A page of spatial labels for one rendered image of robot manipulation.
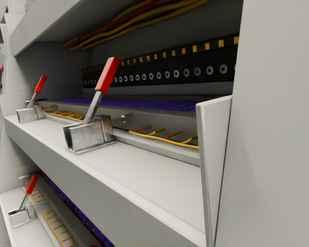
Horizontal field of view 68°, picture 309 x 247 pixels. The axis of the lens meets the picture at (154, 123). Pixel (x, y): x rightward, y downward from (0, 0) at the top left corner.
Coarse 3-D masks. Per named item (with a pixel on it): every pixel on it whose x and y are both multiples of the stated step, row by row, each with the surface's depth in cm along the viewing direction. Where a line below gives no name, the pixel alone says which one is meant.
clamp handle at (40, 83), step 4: (44, 76) 42; (40, 80) 42; (44, 80) 42; (40, 84) 42; (36, 88) 42; (40, 88) 42; (36, 92) 42; (36, 96) 42; (32, 100) 42; (28, 108) 41
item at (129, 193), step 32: (0, 96) 54; (32, 96) 58; (64, 96) 63; (32, 128) 34; (224, 128) 7; (64, 160) 20; (96, 160) 18; (128, 160) 17; (160, 160) 16; (224, 160) 8; (64, 192) 22; (96, 192) 15; (128, 192) 12; (160, 192) 12; (192, 192) 12; (96, 224) 17; (128, 224) 12; (160, 224) 10; (192, 224) 9
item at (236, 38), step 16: (176, 48) 33; (192, 48) 31; (208, 48) 29; (224, 48) 27; (128, 64) 43; (144, 64) 40; (160, 64) 37; (176, 64) 34; (192, 64) 32; (208, 64) 30; (224, 64) 28; (96, 80) 56; (112, 80) 50; (128, 80) 45; (144, 80) 41; (160, 80) 38; (176, 80) 35; (192, 80) 32; (208, 80) 30; (224, 80) 28
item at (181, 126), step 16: (64, 112) 39; (80, 112) 35; (96, 112) 31; (112, 112) 27; (128, 112) 24; (144, 112) 22; (160, 112) 21; (176, 112) 20; (192, 112) 19; (128, 128) 25; (144, 128) 21; (160, 128) 21; (176, 128) 19; (192, 128) 18; (176, 144) 17; (192, 144) 18
